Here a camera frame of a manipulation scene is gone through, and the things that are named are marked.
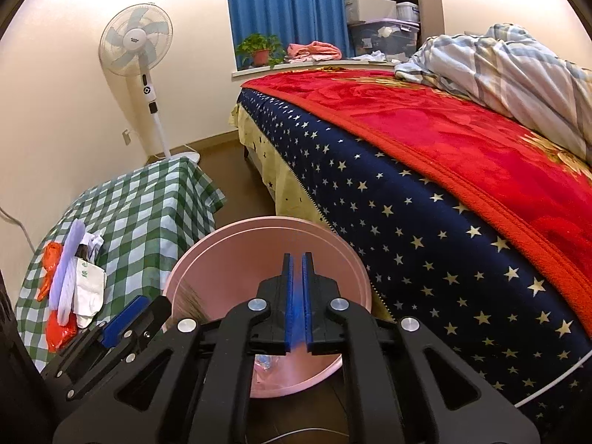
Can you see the red floral blanket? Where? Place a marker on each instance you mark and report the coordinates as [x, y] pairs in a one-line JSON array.
[[416, 115]]

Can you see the green checked tablecloth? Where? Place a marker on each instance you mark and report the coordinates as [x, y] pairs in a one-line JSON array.
[[138, 212]]

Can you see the orange red plastic bag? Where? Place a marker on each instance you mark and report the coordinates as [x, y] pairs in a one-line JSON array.
[[50, 268], [60, 330]]

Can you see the pink plastic bin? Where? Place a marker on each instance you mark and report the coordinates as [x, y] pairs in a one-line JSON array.
[[231, 263]]

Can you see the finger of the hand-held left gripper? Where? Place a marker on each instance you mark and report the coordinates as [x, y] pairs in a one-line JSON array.
[[122, 321], [92, 365]]

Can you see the blue curtain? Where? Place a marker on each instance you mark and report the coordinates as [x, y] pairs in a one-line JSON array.
[[296, 4]]

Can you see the white paper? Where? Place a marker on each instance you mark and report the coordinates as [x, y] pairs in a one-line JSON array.
[[95, 242]]

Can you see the beige storage box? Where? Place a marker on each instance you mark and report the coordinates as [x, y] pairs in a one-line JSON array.
[[367, 7]]

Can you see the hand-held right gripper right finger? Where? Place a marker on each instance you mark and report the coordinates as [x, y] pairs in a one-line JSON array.
[[306, 305]]

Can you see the white standing fan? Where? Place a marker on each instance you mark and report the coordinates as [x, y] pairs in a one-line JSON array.
[[136, 39]]

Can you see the small clear lidded box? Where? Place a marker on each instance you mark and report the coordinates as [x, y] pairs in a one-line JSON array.
[[408, 11]]

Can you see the white cloth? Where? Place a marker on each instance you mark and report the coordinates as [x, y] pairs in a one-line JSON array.
[[374, 56]]

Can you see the potted green plant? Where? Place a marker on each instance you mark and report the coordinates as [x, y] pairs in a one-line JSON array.
[[259, 48]]

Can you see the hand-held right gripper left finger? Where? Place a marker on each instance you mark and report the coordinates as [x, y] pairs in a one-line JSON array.
[[289, 305]]

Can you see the large clear storage box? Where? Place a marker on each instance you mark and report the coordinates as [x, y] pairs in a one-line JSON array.
[[384, 37]]

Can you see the pink folded cloth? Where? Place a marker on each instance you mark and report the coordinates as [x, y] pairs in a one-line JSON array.
[[312, 51]]

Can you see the white paper bag green print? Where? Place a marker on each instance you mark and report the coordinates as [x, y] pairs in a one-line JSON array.
[[90, 286]]

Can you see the grey plaid quilt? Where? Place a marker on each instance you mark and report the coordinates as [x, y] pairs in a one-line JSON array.
[[499, 64]]

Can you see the wall socket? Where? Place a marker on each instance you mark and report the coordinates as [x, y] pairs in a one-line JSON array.
[[126, 137]]

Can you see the bed with starry cover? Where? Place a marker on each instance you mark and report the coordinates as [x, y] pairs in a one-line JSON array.
[[416, 226]]

